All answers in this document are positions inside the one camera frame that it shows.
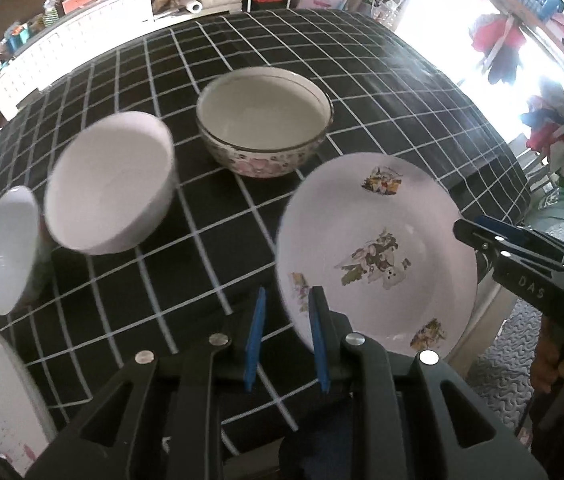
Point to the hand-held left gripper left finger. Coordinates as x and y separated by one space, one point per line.
254 340

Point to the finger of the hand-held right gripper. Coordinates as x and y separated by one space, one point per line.
526 260
491 226

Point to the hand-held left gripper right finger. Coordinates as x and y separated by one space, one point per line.
318 340

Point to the white plate with flower print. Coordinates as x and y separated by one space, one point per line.
341 210

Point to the pink floral bowl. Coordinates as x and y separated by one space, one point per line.
262 165

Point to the large plain white bowl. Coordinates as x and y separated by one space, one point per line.
107 190

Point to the white bowl with dark rim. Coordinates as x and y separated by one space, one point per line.
262 105

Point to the white plate with pink print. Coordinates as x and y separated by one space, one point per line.
2 395

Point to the small plain white bowl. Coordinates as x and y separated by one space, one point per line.
7 250

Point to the person's right hand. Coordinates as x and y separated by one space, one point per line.
549 367

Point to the grey patterned floor mat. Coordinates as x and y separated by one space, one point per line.
501 370

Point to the hanging colourful clothes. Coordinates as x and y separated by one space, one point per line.
554 130

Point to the red hanging garment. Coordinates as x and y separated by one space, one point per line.
496 40

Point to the black white checked tablecloth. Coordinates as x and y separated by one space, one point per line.
312 50

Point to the white paper towel roll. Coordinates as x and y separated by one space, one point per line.
191 6

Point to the white drawer cabinet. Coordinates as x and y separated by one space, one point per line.
62 45

